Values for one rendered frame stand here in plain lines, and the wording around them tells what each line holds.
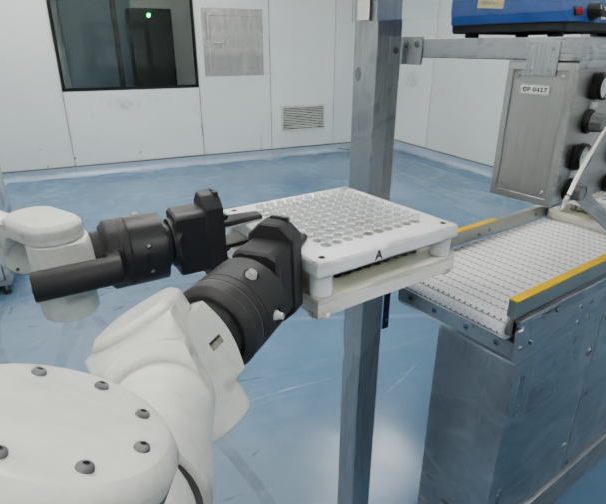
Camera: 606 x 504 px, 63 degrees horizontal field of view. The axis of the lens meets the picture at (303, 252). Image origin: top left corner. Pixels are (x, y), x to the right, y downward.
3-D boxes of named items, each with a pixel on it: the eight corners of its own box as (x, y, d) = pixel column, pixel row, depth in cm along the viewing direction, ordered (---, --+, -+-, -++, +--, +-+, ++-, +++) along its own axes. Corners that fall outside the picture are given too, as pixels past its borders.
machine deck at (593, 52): (578, 69, 64) (585, 36, 63) (377, 62, 92) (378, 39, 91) (739, 61, 97) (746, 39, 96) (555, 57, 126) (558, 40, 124)
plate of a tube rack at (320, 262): (344, 196, 87) (345, 185, 87) (457, 237, 69) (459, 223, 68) (220, 222, 74) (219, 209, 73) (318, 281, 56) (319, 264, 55)
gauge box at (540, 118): (551, 209, 71) (581, 62, 64) (488, 192, 79) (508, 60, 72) (621, 186, 83) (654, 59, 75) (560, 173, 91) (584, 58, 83)
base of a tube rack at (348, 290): (344, 223, 89) (344, 210, 88) (453, 269, 71) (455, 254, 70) (222, 252, 76) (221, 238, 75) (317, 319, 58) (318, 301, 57)
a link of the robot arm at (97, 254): (132, 281, 69) (43, 301, 64) (119, 207, 65) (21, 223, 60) (149, 317, 59) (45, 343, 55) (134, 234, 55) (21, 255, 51)
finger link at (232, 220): (264, 221, 68) (222, 229, 66) (255, 214, 71) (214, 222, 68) (264, 210, 68) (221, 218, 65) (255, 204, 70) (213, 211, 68)
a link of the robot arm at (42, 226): (106, 284, 61) (50, 260, 69) (91, 216, 58) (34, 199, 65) (55, 306, 56) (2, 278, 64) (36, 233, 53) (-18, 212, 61)
